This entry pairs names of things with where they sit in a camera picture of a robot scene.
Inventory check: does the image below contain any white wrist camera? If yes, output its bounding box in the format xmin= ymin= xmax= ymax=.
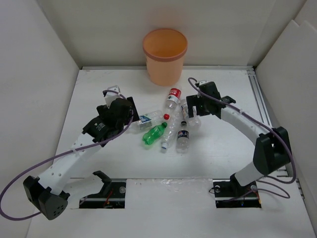
xmin=195 ymin=80 xmax=208 ymax=87
xmin=103 ymin=85 xmax=120 ymax=108

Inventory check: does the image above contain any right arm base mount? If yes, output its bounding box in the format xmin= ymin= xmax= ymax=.
xmin=209 ymin=176 xmax=262 ymax=208

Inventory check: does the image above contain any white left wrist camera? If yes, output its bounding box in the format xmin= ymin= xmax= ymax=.
xmin=103 ymin=85 xmax=120 ymax=108

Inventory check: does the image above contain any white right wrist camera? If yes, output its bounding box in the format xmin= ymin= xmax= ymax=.
xmin=195 ymin=80 xmax=208 ymax=87

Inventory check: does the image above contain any green plastic bottle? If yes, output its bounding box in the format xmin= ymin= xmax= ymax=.
xmin=142 ymin=122 xmax=167 ymax=145

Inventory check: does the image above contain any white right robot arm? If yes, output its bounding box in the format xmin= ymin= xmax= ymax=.
xmin=186 ymin=77 xmax=297 ymax=197

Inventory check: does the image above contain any aluminium frame rail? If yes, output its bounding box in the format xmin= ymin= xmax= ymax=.
xmin=81 ymin=65 xmax=305 ymax=201

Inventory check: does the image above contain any pepsi label clear bottle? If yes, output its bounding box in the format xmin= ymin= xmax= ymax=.
xmin=176 ymin=120 xmax=190 ymax=154

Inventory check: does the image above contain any blue white label bottle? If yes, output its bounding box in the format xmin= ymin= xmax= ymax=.
xmin=127 ymin=110 xmax=164 ymax=134

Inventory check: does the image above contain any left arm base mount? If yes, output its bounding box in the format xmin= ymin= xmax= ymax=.
xmin=79 ymin=171 xmax=127 ymax=209

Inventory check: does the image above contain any clear crushed blue-cap bottle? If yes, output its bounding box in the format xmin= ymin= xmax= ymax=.
xmin=161 ymin=112 xmax=183 ymax=153

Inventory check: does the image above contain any red label clear bottle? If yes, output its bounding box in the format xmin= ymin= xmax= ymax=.
xmin=163 ymin=87 xmax=182 ymax=115

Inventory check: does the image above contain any white label clear bottle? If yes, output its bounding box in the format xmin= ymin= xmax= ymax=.
xmin=180 ymin=99 xmax=201 ymax=130

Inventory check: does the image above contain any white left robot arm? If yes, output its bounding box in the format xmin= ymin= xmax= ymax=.
xmin=23 ymin=97 xmax=139 ymax=220

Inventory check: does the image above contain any orange plastic bin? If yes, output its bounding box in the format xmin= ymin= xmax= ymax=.
xmin=142 ymin=28 xmax=188 ymax=86

